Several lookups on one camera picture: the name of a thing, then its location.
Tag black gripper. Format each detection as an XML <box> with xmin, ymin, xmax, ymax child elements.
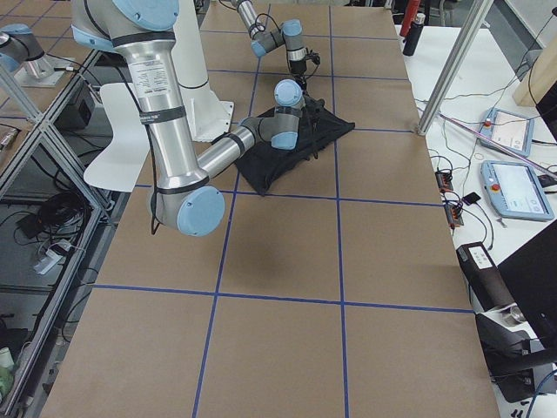
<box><xmin>287</xmin><ymin>58</ymin><xmax>307</xmax><ymax>91</ymax></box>
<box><xmin>302</xmin><ymin>96</ymin><xmax>325</xmax><ymax>131</ymax></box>

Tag black t-shirt with logo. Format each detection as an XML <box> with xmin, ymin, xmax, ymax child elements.
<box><xmin>234</xmin><ymin>108</ymin><xmax>355</xmax><ymax>196</ymax></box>

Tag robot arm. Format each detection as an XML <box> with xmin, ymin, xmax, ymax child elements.
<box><xmin>71</xmin><ymin>1</ymin><xmax>318</xmax><ymax>237</ymax></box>
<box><xmin>231</xmin><ymin>1</ymin><xmax>320</xmax><ymax>92</ymax></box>

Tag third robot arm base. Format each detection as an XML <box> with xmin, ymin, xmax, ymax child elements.
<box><xmin>1</xmin><ymin>24</ymin><xmax>64</xmax><ymax>88</ymax></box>

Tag black water bottle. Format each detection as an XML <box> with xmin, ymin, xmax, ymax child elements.
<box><xmin>402</xmin><ymin>13</ymin><xmax>426</xmax><ymax>57</ymax></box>

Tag metal grabber rod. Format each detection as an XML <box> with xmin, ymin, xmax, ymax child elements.
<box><xmin>437</xmin><ymin>111</ymin><xmax>557</xmax><ymax>179</ymax></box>

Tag red bottle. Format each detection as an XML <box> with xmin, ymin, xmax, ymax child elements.
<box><xmin>399</xmin><ymin>0</ymin><xmax>421</xmax><ymax>38</ymax></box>

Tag upper blue teach pendant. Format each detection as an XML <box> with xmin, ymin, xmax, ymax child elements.
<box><xmin>479</xmin><ymin>107</ymin><xmax>534</xmax><ymax>157</ymax></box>

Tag blue teach pendant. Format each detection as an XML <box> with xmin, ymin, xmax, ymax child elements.
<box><xmin>479</xmin><ymin>107</ymin><xmax>534</xmax><ymax>157</ymax></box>
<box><xmin>480</xmin><ymin>160</ymin><xmax>554</xmax><ymax>221</ymax></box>

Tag white chair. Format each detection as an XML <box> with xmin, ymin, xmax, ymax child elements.
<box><xmin>84</xmin><ymin>83</ymin><xmax>149</xmax><ymax>192</ymax></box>

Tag lower blue teach pendant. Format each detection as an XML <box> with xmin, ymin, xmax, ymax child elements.
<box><xmin>480</xmin><ymin>160</ymin><xmax>554</xmax><ymax>221</ymax></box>

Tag black box device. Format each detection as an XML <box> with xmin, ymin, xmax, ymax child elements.
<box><xmin>456</xmin><ymin>242</ymin><xmax>516</xmax><ymax>313</ymax></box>

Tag black monitor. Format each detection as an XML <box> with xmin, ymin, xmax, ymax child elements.
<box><xmin>498</xmin><ymin>223</ymin><xmax>556</xmax><ymax>347</ymax></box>

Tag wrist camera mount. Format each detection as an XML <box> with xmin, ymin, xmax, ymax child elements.
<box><xmin>305</xmin><ymin>50</ymin><xmax>320</xmax><ymax>66</ymax></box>

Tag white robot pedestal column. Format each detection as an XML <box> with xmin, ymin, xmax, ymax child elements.
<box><xmin>171</xmin><ymin>0</ymin><xmax>234</xmax><ymax>142</ymax></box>

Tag aluminium frame post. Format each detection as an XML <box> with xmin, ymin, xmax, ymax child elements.
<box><xmin>416</xmin><ymin>0</ymin><xmax>493</xmax><ymax>136</ymax></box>

